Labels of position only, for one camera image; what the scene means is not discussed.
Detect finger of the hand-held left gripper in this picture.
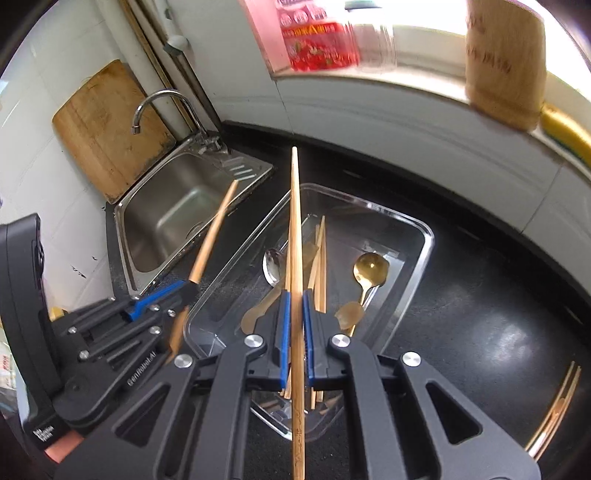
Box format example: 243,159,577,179
78,310,181,367
67,278,200,344

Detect wooden utensil holder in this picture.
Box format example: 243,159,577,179
464,0,549,133

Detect stainless steel sink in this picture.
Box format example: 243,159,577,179
113,134,274,296

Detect clear plastic container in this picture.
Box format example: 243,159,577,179
184,183,436,440

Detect grey wall pipe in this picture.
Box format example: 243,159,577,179
164,34,223,139

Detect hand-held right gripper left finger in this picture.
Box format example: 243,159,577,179
54,291,293,480

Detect yellow sponge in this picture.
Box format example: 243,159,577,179
539,104,591,161

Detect red printed package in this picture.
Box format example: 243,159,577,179
274,0,362,73

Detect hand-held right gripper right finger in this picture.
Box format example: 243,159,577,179
302,291,542,480

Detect gold metal spoon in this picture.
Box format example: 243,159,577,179
348,252,391,337

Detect silver metal spoon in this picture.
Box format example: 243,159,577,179
262,248,288,289

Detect wooden cutting board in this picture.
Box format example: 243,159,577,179
52,59,177,205

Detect chrome faucet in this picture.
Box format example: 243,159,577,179
131,90,223,154

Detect long wooden stick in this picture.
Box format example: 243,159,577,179
121,0,175,92

